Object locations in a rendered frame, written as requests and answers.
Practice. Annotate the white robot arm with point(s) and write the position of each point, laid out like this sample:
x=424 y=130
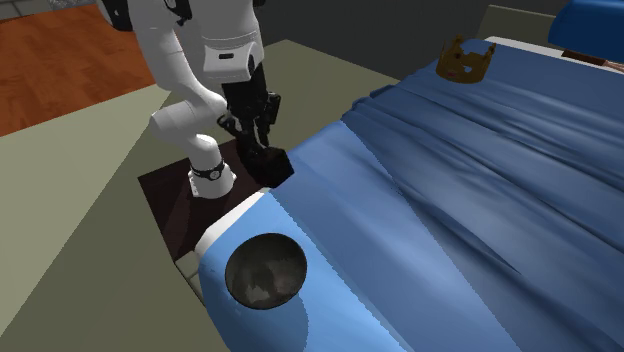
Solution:
x=185 y=73

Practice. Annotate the blue pillow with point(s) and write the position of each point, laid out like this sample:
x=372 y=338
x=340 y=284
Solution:
x=590 y=24

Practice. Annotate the black box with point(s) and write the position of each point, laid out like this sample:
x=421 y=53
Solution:
x=267 y=168

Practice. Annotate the golden crown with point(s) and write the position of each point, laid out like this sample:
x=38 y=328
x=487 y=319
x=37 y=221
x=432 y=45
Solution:
x=463 y=68

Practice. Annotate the dark grey bowl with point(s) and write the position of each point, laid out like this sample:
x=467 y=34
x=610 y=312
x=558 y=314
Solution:
x=265 y=270

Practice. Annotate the bed with blue cover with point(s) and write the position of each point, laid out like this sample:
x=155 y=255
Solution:
x=438 y=204

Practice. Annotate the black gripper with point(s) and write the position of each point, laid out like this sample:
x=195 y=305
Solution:
x=244 y=100

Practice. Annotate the dark maroon robot stand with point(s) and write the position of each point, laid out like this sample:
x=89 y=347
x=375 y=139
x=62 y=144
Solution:
x=170 y=204

